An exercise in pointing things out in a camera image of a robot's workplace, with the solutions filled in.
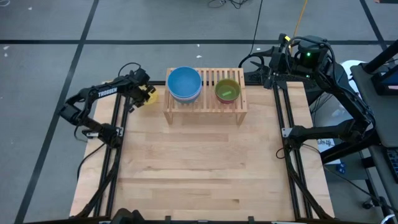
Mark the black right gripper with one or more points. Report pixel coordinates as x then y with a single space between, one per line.
281 60

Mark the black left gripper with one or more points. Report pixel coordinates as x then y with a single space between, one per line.
140 80

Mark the small yellow bowl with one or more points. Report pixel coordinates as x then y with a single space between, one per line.
153 99

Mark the large white bowl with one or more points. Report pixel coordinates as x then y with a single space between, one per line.
178 99

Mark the large blue bowl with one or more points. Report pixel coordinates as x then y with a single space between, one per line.
184 81

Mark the small translucent green bowl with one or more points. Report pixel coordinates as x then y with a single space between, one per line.
228 89

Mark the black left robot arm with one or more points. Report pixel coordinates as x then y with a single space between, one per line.
105 91

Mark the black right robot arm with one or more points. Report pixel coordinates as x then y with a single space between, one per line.
342 87

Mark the wooden slatted shelf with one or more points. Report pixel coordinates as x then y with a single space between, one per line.
208 107

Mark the white plastic bag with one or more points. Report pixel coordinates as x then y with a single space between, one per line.
351 70

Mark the white paper sheet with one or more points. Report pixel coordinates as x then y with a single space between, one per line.
325 143

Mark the black slanted pole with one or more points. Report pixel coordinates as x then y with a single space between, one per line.
381 57

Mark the black bulky object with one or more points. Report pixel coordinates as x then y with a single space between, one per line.
127 217

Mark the black desk support beam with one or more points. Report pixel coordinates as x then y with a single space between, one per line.
348 149

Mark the grey side desk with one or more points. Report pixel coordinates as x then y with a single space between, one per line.
379 102

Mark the black monitor with blue screen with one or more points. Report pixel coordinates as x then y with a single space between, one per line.
385 82

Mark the small blue object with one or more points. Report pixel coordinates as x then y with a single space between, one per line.
341 167

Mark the black keyboard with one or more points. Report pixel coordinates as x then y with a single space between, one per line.
393 165

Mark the black caster wheel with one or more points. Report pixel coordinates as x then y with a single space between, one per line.
367 204

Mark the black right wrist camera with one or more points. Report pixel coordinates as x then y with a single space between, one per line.
284 39

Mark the black aluminium table frame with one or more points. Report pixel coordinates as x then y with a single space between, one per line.
287 109

